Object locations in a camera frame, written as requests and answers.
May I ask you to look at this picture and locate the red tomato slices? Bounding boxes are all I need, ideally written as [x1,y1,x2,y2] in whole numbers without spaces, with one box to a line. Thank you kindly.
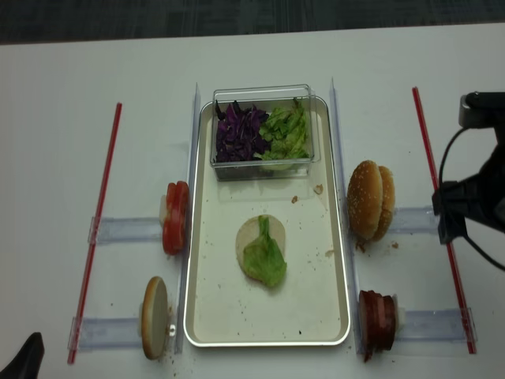
[162,181,189,255]

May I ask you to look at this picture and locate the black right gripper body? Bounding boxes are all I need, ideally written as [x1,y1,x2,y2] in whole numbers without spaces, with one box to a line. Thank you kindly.
[432,129,504,231]

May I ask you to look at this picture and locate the upper left clear track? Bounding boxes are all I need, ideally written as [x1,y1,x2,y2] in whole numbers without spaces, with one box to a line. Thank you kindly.
[88,216,162,245]

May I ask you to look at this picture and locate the left red rod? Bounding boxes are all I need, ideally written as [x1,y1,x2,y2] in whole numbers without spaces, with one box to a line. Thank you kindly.
[67,103,122,366]

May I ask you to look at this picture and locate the brown meat patties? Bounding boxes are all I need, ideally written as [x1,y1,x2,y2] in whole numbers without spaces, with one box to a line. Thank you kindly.
[358,291,398,362]

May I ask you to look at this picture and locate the green lettuce pile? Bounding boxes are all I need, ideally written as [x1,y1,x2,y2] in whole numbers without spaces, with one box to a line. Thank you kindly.
[252,98,309,161]

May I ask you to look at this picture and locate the right red rod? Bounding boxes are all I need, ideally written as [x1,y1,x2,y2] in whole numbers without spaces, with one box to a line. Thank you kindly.
[412,86,477,355]

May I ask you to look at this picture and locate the upper right clear track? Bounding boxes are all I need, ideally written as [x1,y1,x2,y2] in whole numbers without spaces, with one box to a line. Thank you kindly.
[389,206,439,235]

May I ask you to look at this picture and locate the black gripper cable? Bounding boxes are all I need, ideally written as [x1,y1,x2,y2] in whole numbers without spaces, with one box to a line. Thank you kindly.
[437,125,505,272]

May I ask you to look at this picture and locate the sesame bun top rear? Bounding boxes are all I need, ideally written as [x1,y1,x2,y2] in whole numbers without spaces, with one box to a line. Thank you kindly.
[372,166,395,242]

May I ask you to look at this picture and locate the upright bun slice left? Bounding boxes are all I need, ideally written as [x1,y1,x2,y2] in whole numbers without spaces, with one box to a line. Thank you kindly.
[140,276,168,360]

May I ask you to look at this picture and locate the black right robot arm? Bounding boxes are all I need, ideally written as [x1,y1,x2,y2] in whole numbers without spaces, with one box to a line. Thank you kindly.
[432,92,504,244]

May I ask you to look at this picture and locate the clear track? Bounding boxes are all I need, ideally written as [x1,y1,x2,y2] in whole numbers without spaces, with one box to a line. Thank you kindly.
[68,317,142,351]
[402,308,478,343]
[389,206,439,235]
[88,216,162,245]

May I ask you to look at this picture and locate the bun bottom on tray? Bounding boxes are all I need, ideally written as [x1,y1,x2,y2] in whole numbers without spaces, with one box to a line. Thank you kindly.
[235,215,286,283]

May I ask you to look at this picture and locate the clear long rail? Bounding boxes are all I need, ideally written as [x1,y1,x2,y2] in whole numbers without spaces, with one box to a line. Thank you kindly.
[329,78,365,358]
[173,83,201,355]

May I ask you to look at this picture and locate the clear plastic container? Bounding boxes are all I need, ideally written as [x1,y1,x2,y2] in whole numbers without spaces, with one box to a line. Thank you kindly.
[207,84,320,181]

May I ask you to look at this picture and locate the lower right clear track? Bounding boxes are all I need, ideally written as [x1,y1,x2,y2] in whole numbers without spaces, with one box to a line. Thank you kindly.
[402,308,478,343]

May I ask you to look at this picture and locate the white pusher block tomato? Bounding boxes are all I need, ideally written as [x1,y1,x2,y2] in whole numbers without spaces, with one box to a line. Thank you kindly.
[159,195,168,226]

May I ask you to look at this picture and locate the white pusher block patty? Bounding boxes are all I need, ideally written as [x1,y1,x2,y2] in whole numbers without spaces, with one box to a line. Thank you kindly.
[392,294,406,341]

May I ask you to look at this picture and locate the red rod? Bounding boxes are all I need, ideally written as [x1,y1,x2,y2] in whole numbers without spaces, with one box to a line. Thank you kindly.
[412,86,477,355]
[67,103,122,366]

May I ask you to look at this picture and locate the silver metal tray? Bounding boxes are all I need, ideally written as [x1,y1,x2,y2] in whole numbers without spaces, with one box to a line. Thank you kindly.
[184,98,350,347]

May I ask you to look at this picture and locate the sesame bun top front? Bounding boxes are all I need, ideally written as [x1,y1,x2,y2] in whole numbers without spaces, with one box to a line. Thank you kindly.
[347,160,383,240]

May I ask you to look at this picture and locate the green lettuce leaf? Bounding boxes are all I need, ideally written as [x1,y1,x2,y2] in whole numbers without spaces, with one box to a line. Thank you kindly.
[241,215,288,289]

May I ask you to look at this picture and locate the sesame bun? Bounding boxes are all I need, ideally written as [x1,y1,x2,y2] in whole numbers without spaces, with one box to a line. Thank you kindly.
[372,166,395,242]
[347,160,383,240]

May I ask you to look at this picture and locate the left clear long rail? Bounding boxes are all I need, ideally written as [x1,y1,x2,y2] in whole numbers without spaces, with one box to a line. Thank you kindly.
[173,83,201,355]

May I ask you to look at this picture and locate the lower left clear track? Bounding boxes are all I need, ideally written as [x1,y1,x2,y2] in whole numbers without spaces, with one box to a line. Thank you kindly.
[68,317,142,351]

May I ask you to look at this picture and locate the purple shredded cabbage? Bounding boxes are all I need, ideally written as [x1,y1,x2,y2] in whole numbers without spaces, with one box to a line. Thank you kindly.
[215,101,271,163]

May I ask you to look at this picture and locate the right clear long rail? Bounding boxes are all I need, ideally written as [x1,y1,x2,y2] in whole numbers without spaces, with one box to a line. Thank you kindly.
[329,78,365,358]

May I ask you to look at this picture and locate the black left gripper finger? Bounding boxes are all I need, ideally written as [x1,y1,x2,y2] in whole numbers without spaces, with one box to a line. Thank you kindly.
[1,332,44,379]

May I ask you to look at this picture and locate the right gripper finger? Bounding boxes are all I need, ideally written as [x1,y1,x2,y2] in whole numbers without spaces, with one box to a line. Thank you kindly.
[438,212,468,245]

